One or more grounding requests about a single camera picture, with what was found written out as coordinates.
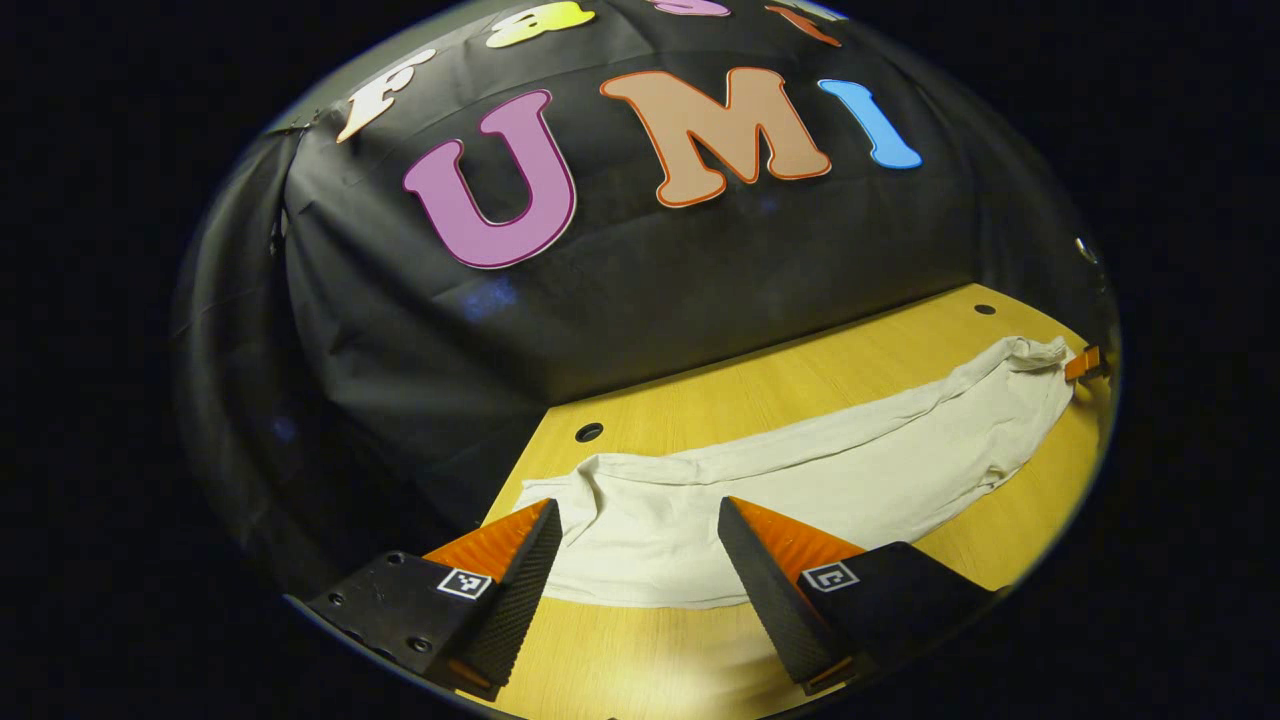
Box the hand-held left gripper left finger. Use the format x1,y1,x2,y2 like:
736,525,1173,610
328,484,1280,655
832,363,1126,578
303,498,564,701

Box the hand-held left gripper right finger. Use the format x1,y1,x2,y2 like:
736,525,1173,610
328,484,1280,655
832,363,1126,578
717,495,1001,698

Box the white jeans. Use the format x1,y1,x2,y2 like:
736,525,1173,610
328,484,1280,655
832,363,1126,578
512,336,1079,610

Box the black backdrop cloth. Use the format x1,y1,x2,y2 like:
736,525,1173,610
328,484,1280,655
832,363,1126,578
170,0,1116,601

